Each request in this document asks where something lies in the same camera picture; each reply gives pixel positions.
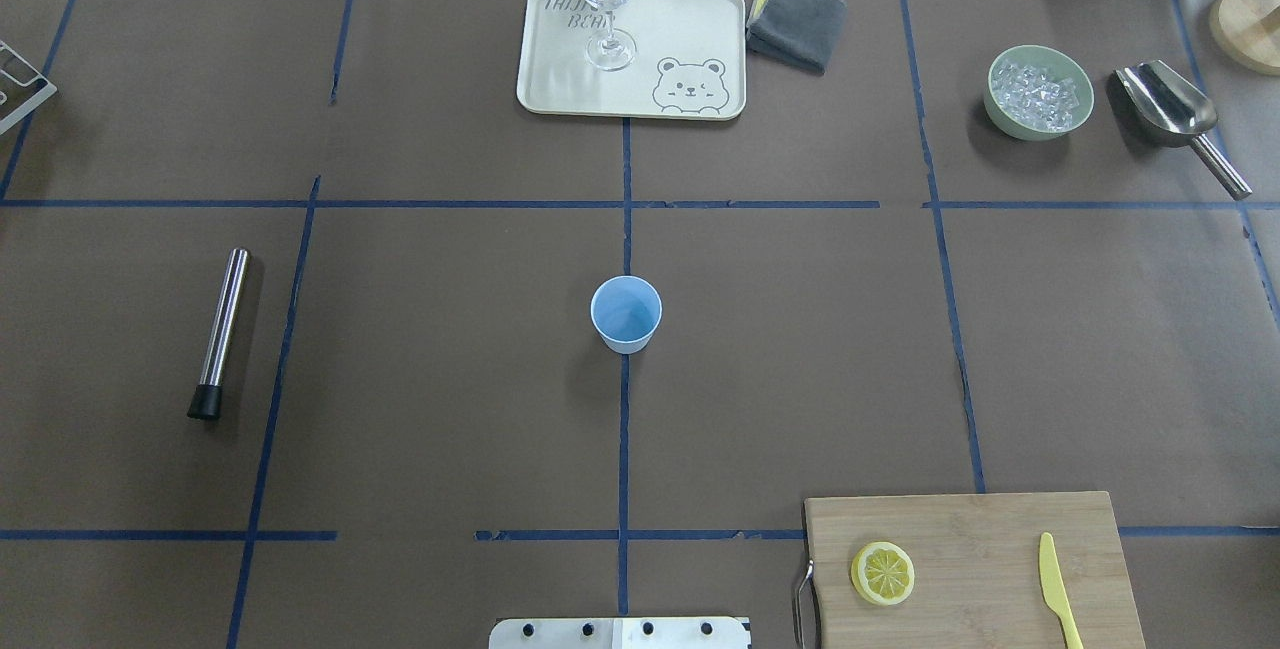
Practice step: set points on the yellow plastic knife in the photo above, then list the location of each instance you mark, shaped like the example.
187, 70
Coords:
1054, 592

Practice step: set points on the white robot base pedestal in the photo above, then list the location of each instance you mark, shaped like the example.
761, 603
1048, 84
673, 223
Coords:
623, 632

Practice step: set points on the cream bear serving tray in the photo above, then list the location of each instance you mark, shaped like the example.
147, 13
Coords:
690, 60

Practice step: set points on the yellow lemon half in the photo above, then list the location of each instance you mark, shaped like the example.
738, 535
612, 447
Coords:
882, 574

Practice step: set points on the bamboo cutting board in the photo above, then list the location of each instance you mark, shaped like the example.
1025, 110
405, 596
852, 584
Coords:
977, 570

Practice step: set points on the steel muddler black tip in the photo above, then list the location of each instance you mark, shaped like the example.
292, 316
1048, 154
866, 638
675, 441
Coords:
205, 403

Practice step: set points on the grey folded cloth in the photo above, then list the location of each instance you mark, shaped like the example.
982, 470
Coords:
800, 33

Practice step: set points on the light blue plastic cup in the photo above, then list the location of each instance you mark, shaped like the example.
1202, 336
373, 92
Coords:
626, 311

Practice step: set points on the green bowl of ice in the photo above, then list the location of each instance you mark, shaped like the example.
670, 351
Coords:
1037, 93

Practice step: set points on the wooden mug tree stand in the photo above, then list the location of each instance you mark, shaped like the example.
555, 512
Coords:
1247, 31

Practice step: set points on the white wire cup rack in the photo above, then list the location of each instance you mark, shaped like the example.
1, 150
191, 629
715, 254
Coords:
23, 88

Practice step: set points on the steel ice scoop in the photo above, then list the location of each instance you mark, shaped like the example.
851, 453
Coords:
1175, 112

